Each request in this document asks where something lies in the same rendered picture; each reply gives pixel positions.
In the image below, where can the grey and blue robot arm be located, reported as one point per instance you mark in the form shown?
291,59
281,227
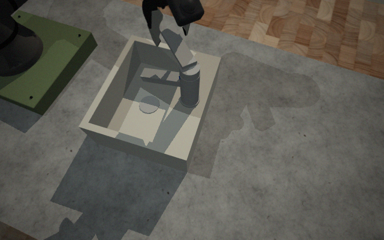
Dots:
21,48

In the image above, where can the beige rectangular sink basin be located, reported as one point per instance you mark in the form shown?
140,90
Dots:
146,119

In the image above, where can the grey mixer tap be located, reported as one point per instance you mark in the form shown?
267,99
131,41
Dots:
188,77

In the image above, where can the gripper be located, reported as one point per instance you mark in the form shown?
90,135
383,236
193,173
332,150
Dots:
154,17

